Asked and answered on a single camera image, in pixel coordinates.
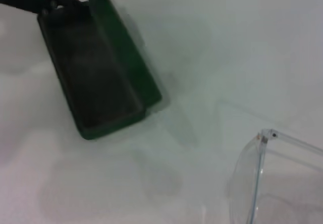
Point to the green glasses case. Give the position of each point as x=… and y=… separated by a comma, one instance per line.
x=101, y=82

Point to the clear transparent glasses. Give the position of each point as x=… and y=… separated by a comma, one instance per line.
x=262, y=143

